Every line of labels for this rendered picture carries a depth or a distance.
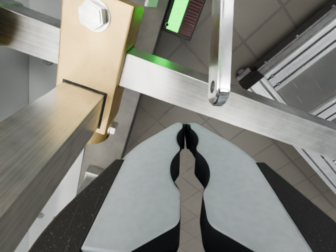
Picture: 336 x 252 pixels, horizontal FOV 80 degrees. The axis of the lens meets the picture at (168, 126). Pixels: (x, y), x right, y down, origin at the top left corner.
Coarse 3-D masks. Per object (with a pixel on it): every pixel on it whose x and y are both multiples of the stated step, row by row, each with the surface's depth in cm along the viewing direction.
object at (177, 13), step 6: (174, 0) 28; (180, 0) 28; (186, 0) 28; (174, 6) 28; (180, 6) 28; (174, 12) 29; (180, 12) 29; (174, 18) 29; (180, 18) 29; (168, 24) 29; (174, 24) 29; (174, 30) 30
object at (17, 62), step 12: (24, 0) 35; (0, 48) 33; (0, 60) 34; (12, 60) 37; (24, 60) 40; (0, 72) 35; (12, 72) 38; (24, 72) 41; (0, 84) 36; (12, 84) 39; (24, 84) 42; (0, 96) 37; (12, 96) 40; (24, 96) 44; (0, 108) 38; (12, 108) 41; (0, 120) 39; (24, 240) 71
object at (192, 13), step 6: (192, 0) 28; (198, 0) 28; (192, 6) 28; (198, 6) 28; (186, 12) 29; (192, 12) 29; (198, 12) 28; (186, 18) 29; (192, 18) 29; (186, 24) 29; (192, 24) 29; (180, 30) 30; (186, 30) 30
